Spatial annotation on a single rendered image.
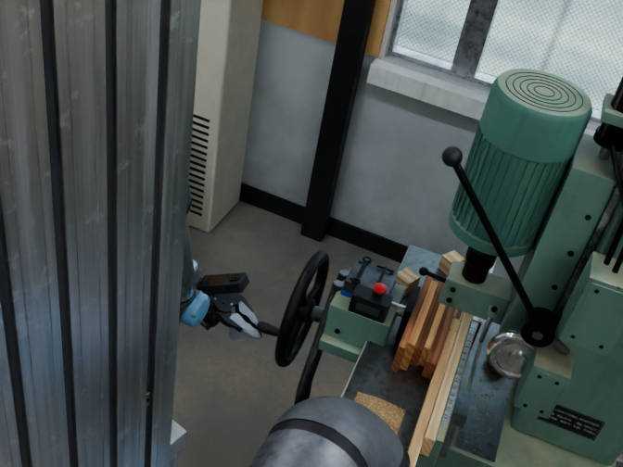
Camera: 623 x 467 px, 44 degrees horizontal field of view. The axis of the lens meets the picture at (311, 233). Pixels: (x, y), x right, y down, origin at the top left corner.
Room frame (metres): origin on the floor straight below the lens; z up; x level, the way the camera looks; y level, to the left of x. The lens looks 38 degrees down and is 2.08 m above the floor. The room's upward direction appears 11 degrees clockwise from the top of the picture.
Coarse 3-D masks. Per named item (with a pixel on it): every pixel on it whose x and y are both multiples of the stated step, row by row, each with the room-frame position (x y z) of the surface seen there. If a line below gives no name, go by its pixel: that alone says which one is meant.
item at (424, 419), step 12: (456, 312) 1.28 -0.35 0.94; (444, 348) 1.16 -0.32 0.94; (444, 360) 1.13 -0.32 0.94; (444, 372) 1.09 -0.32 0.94; (432, 384) 1.06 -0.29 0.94; (432, 396) 1.03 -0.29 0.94; (432, 408) 1.00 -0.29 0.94; (420, 420) 0.96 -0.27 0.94; (420, 432) 0.93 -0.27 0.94; (420, 444) 0.91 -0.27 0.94
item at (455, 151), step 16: (448, 160) 1.12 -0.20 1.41; (464, 176) 1.13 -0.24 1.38; (480, 208) 1.12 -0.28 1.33; (496, 240) 1.11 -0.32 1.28; (512, 272) 1.10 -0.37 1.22; (528, 304) 1.08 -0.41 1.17; (528, 320) 1.08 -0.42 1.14; (544, 320) 1.07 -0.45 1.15; (528, 336) 1.06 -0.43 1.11; (544, 336) 1.05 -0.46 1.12
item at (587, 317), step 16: (592, 256) 1.09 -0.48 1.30; (592, 272) 1.04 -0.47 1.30; (608, 272) 1.05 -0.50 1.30; (576, 288) 1.08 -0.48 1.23; (592, 288) 1.02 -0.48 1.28; (608, 288) 1.02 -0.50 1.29; (576, 304) 1.03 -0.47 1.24; (592, 304) 1.02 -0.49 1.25; (608, 304) 1.01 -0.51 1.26; (576, 320) 1.02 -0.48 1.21; (592, 320) 1.02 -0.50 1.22; (608, 320) 1.01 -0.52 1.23; (560, 336) 1.03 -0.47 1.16; (576, 336) 1.02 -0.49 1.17; (592, 336) 1.01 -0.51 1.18; (608, 336) 1.01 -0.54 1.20; (608, 352) 1.01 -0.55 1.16
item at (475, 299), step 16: (448, 288) 1.23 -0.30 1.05; (464, 288) 1.22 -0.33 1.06; (480, 288) 1.22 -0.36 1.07; (496, 288) 1.23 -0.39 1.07; (512, 288) 1.24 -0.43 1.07; (448, 304) 1.22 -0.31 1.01; (464, 304) 1.22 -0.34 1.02; (480, 304) 1.21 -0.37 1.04; (496, 304) 1.20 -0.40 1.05; (496, 320) 1.20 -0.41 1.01
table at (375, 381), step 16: (416, 256) 1.50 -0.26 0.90; (432, 256) 1.51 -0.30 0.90; (416, 272) 1.43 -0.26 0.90; (400, 320) 1.26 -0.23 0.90; (336, 352) 1.17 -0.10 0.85; (352, 352) 1.17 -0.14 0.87; (368, 352) 1.14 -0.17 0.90; (384, 352) 1.15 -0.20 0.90; (368, 368) 1.10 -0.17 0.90; (384, 368) 1.11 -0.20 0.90; (416, 368) 1.13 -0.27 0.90; (352, 384) 1.05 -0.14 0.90; (368, 384) 1.06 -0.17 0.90; (384, 384) 1.07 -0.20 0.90; (400, 384) 1.08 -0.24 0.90; (416, 384) 1.08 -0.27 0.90; (400, 400) 1.03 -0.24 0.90; (416, 400) 1.04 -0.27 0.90; (416, 416) 1.00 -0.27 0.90; (400, 432) 0.96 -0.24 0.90; (416, 464) 0.91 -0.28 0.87; (432, 464) 0.91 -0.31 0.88
